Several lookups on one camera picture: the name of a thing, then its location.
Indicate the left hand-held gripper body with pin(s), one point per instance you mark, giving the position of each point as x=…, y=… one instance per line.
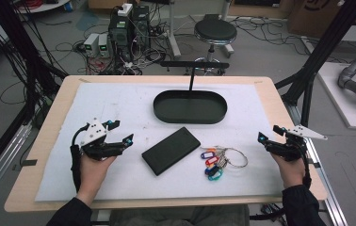
x=95, y=138

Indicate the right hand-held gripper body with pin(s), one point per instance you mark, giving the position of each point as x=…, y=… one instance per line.
x=289, y=149

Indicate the black rectangular box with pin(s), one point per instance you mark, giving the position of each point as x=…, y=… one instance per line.
x=170, y=151

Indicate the black oval tray with stand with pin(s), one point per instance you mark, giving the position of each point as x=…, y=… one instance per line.
x=190, y=108

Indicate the person's right hand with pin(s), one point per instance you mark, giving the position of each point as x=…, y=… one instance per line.
x=290, y=172

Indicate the person's left hand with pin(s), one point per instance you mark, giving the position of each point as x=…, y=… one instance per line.
x=93, y=175

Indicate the white foam mat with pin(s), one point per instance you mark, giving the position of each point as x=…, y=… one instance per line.
x=119, y=103

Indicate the black tape strip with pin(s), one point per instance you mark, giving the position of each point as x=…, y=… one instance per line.
x=315, y=164
x=28, y=162

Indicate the white floor board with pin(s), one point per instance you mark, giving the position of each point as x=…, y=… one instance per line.
x=339, y=100

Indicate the grey bench power supply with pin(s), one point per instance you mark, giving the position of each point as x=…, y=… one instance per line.
x=104, y=45
x=90, y=44

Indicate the black computer tower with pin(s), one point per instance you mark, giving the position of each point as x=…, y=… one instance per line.
x=129, y=31

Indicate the white table leg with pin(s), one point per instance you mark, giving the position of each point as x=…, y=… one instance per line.
x=173, y=37

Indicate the white power adapter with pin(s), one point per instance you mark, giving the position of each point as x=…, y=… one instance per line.
x=125, y=9

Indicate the black round stool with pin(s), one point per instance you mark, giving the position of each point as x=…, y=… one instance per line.
x=215, y=31

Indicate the brown cardboard box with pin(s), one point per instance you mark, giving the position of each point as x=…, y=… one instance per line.
x=311, y=15

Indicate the white round table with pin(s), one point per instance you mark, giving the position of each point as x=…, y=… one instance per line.
x=44, y=6

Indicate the aluminium rail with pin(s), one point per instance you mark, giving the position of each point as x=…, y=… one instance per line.
x=0, y=166
x=326, y=188

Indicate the black metal frame post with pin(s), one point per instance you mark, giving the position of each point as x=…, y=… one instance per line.
x=323, y=50

